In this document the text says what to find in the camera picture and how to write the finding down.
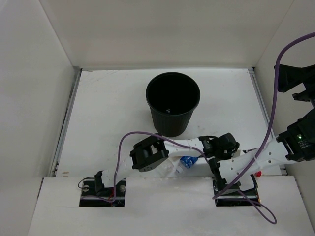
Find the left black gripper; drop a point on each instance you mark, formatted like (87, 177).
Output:
(218, 148)

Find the red label clear bottle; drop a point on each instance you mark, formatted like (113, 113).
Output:
(258, 174)

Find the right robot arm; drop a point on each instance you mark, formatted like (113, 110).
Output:
(296, 144)

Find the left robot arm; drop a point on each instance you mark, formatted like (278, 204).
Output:
(154, 150)

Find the black plastic waste bin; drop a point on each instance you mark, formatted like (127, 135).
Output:
(172, 98)

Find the blue label water bottle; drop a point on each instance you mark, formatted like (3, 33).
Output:
(185, 163)

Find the clear unlabelled plastic bottle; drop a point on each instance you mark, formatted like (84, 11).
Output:
(165, 168)

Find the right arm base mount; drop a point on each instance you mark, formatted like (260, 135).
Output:
(232, 198)

